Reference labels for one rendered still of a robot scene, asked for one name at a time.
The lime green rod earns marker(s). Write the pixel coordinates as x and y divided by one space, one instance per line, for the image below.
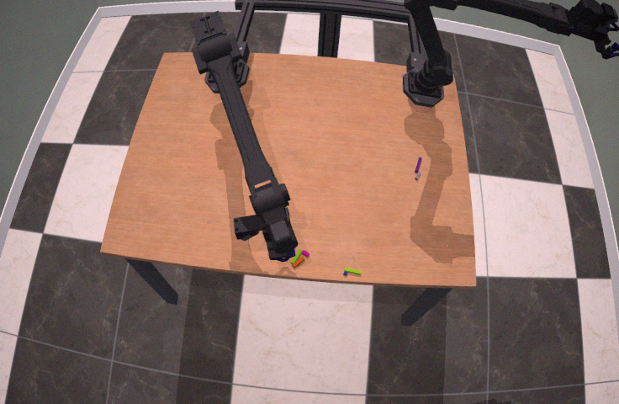
353 271
296 256

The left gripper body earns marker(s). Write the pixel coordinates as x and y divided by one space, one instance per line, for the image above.
600 45

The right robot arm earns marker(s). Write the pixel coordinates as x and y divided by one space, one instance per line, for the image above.
268 201

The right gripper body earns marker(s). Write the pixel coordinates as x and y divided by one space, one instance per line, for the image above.
271 253

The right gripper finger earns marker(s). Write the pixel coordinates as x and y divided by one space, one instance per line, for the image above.
289 255

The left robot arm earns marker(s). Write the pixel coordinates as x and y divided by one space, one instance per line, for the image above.
551 17

